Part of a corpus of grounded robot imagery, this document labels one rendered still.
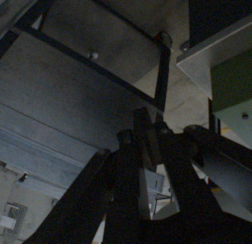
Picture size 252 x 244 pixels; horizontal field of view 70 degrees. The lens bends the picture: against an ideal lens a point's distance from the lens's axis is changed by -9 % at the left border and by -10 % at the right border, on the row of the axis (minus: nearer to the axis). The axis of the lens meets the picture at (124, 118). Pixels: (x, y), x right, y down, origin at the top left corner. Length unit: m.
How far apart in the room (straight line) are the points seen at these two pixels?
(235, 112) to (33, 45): 0.59
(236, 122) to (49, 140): 0.42
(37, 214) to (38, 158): 0.81
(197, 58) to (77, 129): 0.40
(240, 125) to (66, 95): 0.47
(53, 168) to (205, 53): 0.44
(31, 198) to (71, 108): 0.81
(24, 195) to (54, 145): 0.78
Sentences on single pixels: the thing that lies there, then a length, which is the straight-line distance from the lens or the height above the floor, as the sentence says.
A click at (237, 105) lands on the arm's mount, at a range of 0.26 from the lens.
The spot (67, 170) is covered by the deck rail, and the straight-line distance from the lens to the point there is 0.56.
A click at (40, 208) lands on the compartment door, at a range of 1.33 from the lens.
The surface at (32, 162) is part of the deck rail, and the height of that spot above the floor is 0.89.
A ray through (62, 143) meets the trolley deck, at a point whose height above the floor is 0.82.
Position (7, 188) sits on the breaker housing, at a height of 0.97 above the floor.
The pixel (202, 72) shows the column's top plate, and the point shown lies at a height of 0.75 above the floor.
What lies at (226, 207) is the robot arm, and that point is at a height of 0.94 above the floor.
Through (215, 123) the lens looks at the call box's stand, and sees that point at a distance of 0.88.
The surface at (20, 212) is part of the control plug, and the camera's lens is 1.00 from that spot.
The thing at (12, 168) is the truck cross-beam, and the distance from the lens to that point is 0.55.
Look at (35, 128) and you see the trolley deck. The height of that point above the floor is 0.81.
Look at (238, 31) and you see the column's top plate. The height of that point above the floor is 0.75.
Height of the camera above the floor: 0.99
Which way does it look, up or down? 31 degrees down
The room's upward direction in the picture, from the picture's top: 166 degrees counter-clockwise
